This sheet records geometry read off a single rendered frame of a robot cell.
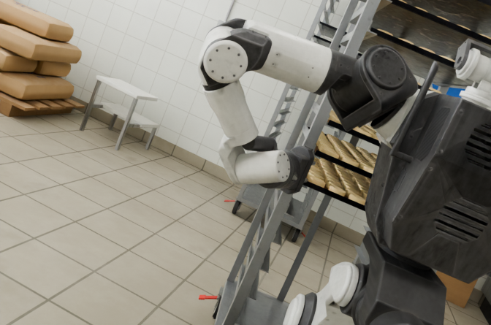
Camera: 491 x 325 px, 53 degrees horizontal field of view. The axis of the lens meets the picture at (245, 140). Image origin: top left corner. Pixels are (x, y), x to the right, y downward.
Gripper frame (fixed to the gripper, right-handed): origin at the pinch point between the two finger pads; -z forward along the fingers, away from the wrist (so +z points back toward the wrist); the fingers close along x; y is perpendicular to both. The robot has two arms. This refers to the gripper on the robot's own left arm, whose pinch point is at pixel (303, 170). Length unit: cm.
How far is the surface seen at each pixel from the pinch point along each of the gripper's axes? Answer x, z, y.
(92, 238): -83, -45, 101
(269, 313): -68, -62, 14
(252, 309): -68, -56, 19
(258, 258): -30.6, -10.4, 5.9
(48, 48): -30, -109, 267
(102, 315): -83, -14, 53
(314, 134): 8.4, -10.4, 5.8
